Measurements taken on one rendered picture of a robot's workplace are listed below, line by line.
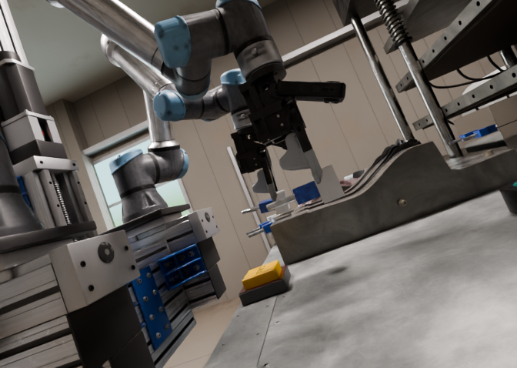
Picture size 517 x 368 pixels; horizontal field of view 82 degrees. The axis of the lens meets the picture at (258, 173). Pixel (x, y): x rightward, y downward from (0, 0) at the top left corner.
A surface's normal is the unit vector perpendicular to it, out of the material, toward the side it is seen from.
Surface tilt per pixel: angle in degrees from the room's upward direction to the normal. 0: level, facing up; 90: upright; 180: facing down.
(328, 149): 90
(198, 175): 90
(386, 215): 90
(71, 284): 90
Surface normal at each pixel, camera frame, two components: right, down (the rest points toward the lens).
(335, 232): -0.17, -0.03
